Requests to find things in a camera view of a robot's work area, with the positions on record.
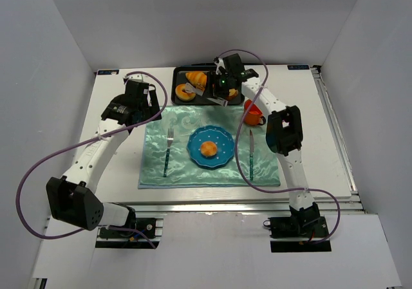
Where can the fork with teal handle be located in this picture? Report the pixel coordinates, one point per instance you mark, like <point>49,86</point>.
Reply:
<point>170,139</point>

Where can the blue table label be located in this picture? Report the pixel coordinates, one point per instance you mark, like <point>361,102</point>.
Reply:
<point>295,67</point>
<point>108,72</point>

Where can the left blue table label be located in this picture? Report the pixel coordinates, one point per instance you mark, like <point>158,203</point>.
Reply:
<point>108,72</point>

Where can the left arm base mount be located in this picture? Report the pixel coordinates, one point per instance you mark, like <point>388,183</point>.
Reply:
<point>141,231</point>

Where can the black baking tray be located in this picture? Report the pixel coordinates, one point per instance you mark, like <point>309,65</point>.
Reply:
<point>179,77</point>

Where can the orange mug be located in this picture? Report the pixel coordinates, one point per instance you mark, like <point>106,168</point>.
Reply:
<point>254,117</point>

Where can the metal tongs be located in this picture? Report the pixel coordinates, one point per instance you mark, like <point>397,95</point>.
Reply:
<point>191,89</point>

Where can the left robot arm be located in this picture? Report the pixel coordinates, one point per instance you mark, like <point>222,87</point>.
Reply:
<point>72,197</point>

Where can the bread slice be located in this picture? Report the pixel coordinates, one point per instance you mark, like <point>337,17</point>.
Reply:
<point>232,94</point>

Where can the teal patterned placemat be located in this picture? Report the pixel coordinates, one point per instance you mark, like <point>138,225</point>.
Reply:
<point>183,172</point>

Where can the right blue table label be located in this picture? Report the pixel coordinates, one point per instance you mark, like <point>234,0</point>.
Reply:
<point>295,67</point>

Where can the aluminium table frame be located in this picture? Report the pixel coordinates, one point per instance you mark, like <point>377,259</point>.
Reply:
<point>213,234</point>

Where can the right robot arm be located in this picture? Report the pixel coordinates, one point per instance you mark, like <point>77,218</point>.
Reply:
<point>284,136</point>

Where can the round bread roll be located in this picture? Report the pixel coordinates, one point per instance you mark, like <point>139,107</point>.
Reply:
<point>208,149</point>

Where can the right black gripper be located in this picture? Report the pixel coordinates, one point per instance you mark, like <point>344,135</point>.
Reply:
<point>218,96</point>

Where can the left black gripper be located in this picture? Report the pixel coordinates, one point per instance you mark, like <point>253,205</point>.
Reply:
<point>152,107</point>

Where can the knife with teal handle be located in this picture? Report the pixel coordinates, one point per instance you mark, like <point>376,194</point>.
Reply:
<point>251,155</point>

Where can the croissant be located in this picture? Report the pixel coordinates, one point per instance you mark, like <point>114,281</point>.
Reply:
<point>197,78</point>

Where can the blue dotted plate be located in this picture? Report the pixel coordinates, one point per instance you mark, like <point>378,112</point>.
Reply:
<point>216,134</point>

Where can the glazed donut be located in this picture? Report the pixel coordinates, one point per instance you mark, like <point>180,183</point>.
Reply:
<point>182,94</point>

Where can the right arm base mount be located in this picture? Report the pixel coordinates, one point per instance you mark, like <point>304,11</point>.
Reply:
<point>286,236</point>

